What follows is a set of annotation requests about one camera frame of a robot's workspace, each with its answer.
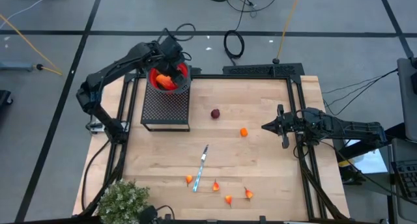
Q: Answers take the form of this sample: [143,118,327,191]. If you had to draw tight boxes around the yellow cable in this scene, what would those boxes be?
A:
[0,14,63,77]
[272,0,303,64]

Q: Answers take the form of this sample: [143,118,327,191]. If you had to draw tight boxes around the black left base cable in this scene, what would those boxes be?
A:
[80,139,111,212]

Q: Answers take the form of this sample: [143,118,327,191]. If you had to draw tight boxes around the black floor object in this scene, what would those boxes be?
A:
[0,89,14,107]

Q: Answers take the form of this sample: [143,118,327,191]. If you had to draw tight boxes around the black round object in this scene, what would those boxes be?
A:
[138,204,176,224]

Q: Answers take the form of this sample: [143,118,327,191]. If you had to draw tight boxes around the red colander with grey rim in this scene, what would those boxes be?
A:
[145,58,192,94]

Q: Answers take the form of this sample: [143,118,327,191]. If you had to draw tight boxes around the black vented box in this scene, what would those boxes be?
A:
[222,63,306,77]

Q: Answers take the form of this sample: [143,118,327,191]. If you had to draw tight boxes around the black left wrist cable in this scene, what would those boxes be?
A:
[156,23,196,42]

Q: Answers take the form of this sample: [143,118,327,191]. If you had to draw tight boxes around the grey floor rail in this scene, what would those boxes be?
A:
[0,61,35,72]

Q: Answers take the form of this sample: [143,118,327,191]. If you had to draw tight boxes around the black perforated metal shelf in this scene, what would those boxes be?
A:
[140,83,192,133]

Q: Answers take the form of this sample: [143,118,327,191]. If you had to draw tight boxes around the black aluminium table frame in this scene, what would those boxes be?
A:
[72,63,351,224]

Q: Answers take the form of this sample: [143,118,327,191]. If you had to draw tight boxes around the grey workstation desk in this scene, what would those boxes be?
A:
[389,56,417,223]

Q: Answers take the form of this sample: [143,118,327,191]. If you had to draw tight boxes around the black keyboard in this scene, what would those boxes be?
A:
[390,160,417,201]

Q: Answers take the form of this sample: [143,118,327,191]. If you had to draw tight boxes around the orange red bell pepper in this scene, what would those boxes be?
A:
[155,73,179,91]

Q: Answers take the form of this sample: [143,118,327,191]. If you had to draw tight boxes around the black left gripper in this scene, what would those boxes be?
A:
[149,35,190,87]

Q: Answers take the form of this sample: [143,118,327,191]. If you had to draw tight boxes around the knife with teal handle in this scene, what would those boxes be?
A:
[192,144,210,193]

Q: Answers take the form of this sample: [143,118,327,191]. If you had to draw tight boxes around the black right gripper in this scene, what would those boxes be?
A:
[261,104,304,149]

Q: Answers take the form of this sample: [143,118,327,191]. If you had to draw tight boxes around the green artificial potted plant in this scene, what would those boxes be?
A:
[96,179,152,224]

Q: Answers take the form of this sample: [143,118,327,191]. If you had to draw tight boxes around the black power cable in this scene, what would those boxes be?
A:
[223,0,250,64]

